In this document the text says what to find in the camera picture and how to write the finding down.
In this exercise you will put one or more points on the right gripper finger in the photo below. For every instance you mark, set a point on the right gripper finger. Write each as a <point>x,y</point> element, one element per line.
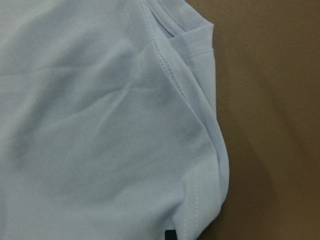
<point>170,234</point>

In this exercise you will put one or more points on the light blue t-shirt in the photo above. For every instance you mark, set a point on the light blue t-shirt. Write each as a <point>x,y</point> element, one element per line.
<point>108,121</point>

